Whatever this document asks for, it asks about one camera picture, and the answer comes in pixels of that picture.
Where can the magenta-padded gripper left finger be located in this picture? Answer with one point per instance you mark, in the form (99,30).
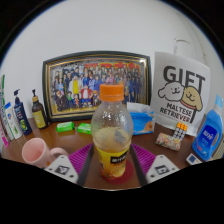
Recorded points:
(75,163)

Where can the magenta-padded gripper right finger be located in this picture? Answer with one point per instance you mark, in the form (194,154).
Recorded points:
(150,163)

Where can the orange juice bottle orange cap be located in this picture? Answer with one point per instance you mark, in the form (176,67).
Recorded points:
(111,133)

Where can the flat round red coaster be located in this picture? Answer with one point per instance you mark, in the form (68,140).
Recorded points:
(128,173)

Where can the floral pouch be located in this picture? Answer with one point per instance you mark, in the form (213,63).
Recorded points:
(168,141)

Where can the pink mug with yellow spots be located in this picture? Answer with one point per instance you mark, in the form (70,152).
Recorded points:
(36,151)

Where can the blue tissue pack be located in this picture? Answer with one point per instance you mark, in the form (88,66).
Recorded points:
(141,121)

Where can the small cube puzzle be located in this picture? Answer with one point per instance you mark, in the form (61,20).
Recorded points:
(180,130)

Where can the brown pump bottle yellow label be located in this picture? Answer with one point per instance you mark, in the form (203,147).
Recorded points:
(39,115)

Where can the blue detergent bottle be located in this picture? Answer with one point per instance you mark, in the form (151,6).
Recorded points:
(206,133)

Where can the white shampoo bottle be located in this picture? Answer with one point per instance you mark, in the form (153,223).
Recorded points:
(13,123)

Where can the framed group picture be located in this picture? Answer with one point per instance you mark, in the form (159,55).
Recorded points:
(76,83)

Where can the white paper gift bag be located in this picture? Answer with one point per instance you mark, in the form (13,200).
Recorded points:
(180,83)

